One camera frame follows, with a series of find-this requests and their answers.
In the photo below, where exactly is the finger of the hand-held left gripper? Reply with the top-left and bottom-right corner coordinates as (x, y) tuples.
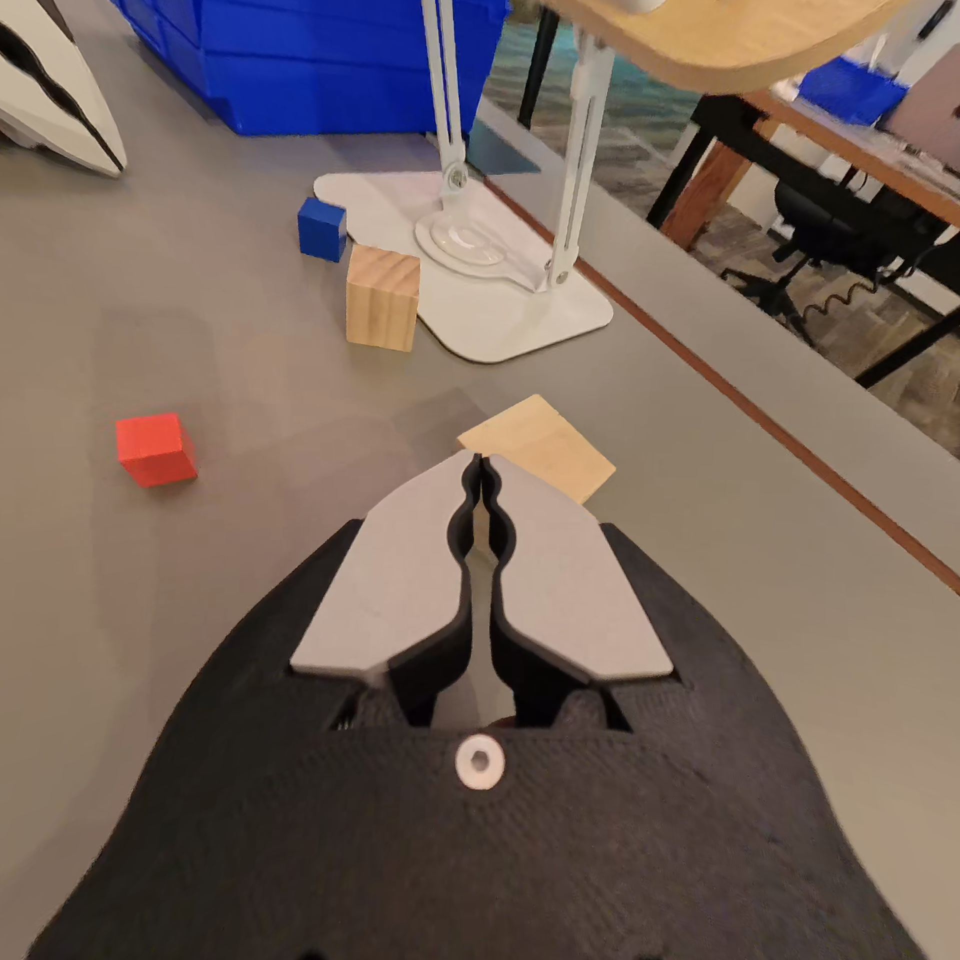
(0, 0), (129, 172)
(0, 41), (123, 180)

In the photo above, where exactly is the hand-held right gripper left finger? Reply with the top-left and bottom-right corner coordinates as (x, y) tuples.
(290, 450), (482, 726)

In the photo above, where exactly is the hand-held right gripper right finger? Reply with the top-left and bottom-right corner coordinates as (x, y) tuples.
(482, 453), (675, 726)

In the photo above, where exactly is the red wooden cube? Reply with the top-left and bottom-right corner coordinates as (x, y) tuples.
(115, 412), (199, 489)

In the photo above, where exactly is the blue wooden cube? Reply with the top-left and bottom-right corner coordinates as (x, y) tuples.
(297, 196), (348, 264)

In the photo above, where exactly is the blue plastic bin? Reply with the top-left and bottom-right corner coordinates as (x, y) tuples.
(111, 0), (513, 138)

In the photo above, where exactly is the white stand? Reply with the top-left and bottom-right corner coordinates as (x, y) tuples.
(313, 0), (616, 366)

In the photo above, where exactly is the black office chair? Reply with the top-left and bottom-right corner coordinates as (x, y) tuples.
(721, 180), (905, 348)

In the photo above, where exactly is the wooden desk with black legs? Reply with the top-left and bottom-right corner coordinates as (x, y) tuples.
(646, 88), (960, 391)

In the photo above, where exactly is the light wooden board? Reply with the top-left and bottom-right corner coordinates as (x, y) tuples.
(540, 0), (910, 96)

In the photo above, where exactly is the small blue bin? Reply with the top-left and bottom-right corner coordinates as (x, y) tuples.
(796, 56), (910, 127)

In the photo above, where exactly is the grey laptop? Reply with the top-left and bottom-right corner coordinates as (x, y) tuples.
(883, 41), (960, 175)

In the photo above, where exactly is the coiled black cable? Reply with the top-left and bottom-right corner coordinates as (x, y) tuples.
(801, 273), (888, 325)

